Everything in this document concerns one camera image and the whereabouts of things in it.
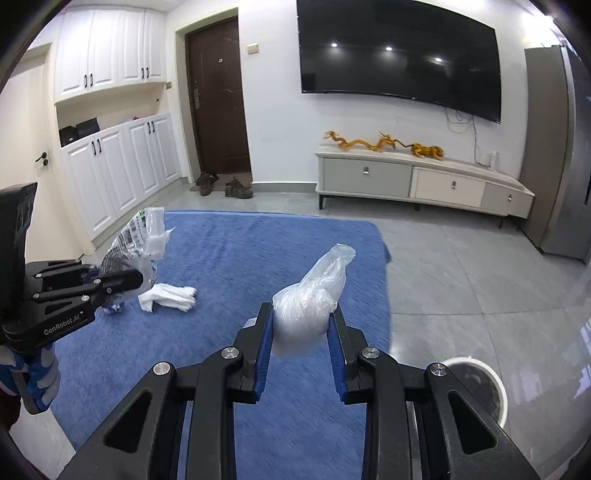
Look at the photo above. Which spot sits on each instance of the large black bag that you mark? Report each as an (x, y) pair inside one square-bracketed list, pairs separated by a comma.
[(87, 128)]

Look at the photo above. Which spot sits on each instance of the beige wall switch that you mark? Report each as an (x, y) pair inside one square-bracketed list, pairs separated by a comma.
[(253, 48)]

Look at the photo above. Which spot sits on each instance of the white base cabinets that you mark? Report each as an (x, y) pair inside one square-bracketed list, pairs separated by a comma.
[(115, 170)]

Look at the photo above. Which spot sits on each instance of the long gold dragon figurine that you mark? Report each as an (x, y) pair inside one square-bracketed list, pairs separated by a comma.
[(355, 144)]

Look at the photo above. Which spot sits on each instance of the silver refrigerator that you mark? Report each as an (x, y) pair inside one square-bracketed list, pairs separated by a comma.
[(554, 161)]

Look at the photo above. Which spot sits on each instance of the person's left hand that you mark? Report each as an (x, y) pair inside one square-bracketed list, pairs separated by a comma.
[(44, 374)]

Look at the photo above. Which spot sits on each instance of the blue fluffy mat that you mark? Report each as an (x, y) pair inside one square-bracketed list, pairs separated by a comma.
[(231, 258)]

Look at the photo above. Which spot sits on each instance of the dark brown entrance door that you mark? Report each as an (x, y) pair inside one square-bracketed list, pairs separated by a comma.
[(217, 92)]

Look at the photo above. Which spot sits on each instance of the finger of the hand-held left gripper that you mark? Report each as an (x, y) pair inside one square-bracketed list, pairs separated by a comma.
[(120, 281)]

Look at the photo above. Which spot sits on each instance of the grey white television cabinet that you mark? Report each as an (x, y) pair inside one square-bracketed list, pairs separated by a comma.
[(364, 177)]

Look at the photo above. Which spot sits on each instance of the grey white waste bin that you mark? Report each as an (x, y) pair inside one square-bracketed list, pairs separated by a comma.
[(480, 383)]

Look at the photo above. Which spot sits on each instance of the printed clear plastic bag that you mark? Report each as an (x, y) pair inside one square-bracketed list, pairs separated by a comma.
[(131, 240)]

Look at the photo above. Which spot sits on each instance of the white crumpled tissue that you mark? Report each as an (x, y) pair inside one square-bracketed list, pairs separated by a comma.
[(168, 297)]

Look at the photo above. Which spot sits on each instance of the short gold figurine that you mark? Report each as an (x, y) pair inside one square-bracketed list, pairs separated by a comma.
[(427, 151)]

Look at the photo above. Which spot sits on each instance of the white plastic bag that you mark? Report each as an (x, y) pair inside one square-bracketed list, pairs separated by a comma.
[(300, 318)]

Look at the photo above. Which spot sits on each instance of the brown shoe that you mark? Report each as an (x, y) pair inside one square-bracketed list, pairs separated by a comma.
[(238, 189), (207, 183)]

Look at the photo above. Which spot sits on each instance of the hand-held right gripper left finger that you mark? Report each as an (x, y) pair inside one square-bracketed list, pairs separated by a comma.
[(264, 350)]

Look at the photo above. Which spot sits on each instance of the small black bag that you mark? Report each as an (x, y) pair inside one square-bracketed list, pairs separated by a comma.
[(68, 136)]

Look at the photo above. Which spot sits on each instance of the black wall television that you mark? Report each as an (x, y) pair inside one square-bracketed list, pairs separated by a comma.
[(392, 55)]

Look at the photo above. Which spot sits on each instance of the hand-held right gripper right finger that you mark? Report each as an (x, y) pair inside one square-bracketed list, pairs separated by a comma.
[(336, 355)]

